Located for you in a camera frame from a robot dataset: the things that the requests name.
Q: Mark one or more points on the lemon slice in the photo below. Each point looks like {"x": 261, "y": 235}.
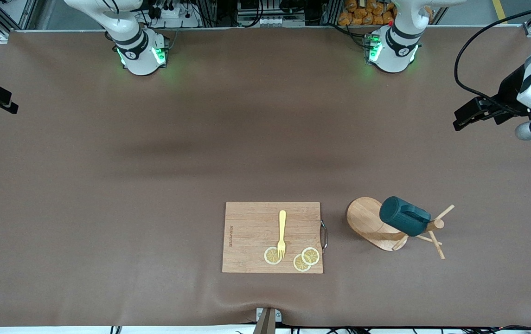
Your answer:
{"x": 270, "y": 257}
{"x": 310, "y": 256}
{"x": 298, "y": 265}

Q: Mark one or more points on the wooden cutting board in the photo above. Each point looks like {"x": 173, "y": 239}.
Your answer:
{"x": 251, "y": 232}

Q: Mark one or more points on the yellow plastic fork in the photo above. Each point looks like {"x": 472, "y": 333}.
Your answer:
{"x": 282, "y": 222}

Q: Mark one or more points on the dark green cup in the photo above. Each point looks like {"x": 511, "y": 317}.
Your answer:
{"x": 399, "y": 215}

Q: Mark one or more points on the brown table mat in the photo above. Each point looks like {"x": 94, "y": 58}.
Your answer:
{"x": 154, "y": 162}

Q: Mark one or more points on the pile of orange packets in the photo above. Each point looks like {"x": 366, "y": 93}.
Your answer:
{"x": 362, "y": 16}

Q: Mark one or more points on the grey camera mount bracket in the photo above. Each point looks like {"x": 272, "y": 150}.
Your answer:
{"x": 265, "y": 324}

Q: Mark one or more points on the white power strip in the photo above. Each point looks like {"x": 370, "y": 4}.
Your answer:
{"x": 270, "y": 21}
{"x": 172, "y": 14}

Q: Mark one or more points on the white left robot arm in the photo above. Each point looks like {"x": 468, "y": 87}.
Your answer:
{"x": 393, "y": 53}

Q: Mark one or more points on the wooden cup rack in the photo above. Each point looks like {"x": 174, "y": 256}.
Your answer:
{"x": 362, "y": 222}

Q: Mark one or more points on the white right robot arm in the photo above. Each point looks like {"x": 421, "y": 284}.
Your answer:
{"x": 140, "y": 55}

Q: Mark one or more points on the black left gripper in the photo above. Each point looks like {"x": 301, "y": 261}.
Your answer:
{"x": 508, "y": 94}

